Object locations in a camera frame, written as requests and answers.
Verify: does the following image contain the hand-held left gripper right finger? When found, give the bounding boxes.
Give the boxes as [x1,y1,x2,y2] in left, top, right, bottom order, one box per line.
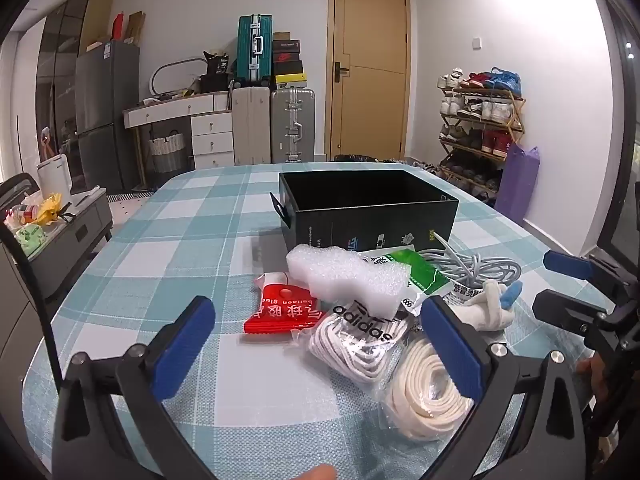
[420,295,601,480]

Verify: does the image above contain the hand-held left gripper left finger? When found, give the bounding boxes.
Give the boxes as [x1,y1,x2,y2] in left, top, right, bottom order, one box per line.
[52,295,231,480]

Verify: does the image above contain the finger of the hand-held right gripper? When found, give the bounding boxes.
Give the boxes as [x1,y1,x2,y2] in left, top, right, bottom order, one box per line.
[542,249,640,301]
[531,289,618,342]

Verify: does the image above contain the cream shoelaces plastic bag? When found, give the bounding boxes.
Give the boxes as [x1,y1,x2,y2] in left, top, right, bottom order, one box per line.
[380,332,481,443]

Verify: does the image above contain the white cloth toy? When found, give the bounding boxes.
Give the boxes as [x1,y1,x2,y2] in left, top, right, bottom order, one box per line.
[462,280,523,333]

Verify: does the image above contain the white printed pouch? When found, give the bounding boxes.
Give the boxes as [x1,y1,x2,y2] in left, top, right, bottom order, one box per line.
[442,280,486,308]

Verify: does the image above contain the green and white pouch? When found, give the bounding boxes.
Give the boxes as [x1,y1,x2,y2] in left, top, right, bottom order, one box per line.
[360,247,453,311]

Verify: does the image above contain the light grey charging cable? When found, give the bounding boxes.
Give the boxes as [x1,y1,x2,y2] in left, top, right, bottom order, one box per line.
[417,230,523,293]

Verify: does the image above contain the white shoelaces bag black logo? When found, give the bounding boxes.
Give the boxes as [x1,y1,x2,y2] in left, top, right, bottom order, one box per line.
[306,299,426,386]

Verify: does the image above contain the red plastic packet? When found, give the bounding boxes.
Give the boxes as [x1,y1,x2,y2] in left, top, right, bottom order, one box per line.
[243,271,321,336]

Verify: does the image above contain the white foam piece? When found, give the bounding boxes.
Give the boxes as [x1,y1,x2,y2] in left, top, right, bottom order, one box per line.
[286,243,412,314]

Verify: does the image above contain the black cardboard box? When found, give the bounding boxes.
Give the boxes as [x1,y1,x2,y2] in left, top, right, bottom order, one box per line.
[270,169,460,253]

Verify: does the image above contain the person's left hand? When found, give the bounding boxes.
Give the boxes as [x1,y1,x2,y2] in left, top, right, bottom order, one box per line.
[294,464,337,480]

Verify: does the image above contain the purple bag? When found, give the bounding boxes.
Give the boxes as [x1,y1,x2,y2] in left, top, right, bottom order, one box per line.
[495,142,541,226]

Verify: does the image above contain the teal checked tablecloth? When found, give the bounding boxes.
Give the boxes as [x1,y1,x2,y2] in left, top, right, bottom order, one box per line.
[22,162,621,480]

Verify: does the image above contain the wooden shoe rack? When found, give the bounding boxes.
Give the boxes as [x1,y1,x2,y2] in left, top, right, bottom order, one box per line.
[437,85,527,197]

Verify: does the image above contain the grey side cabinet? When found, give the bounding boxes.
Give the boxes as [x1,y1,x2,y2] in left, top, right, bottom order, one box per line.
[0,187,114,306]

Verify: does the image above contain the rows of shoes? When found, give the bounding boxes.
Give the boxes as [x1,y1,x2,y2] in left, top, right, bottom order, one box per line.
[437,66,523,193]

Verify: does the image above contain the green snack packet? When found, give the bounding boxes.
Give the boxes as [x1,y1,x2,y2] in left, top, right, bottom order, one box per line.
[15,225,49,257]

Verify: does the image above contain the yellow snack packet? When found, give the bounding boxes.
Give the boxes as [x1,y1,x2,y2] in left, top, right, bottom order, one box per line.
[36,197,72,224]

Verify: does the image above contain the white woven basket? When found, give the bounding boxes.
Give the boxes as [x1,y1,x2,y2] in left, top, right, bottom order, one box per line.
[148,132,187,173]

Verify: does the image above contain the white desk with drawers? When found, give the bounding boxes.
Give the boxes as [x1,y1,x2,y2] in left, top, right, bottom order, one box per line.
[123,92,236,186]

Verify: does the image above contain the beige suitcase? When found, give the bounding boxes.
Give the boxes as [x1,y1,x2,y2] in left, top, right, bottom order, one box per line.
[231,86,273,167]

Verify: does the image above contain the black chair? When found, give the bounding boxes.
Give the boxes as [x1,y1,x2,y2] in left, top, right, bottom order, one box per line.
[0,172,45,211]

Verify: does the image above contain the tan wooden door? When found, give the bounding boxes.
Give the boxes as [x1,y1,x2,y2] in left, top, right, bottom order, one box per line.
[327,0,412,163]

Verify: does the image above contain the silver suitcase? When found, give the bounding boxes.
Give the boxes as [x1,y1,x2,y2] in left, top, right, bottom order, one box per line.
[270,89,317,163]

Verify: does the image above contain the grey refrigerator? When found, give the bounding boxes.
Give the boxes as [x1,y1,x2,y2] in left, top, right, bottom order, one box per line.
[75,40,141,193]

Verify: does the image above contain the oval mirror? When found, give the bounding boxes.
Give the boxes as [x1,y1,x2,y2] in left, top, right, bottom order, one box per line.
[151,58,208,98]

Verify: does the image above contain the teal suitcase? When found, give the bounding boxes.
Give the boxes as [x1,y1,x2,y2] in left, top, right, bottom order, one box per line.
[236,15,275,86]

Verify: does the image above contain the dark glass cabinet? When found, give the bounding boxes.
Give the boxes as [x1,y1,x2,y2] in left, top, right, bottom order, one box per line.
[35,0,96,171]

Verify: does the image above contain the brown cardboard box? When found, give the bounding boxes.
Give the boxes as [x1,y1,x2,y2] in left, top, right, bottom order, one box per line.
[125,11,146,44]

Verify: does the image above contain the flat cardboard sheets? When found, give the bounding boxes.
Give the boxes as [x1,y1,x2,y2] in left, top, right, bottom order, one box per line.
[79,0,115,53]

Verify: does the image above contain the black metal chair frame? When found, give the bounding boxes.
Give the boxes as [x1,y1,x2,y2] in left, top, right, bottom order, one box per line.
[0,217,68,396]

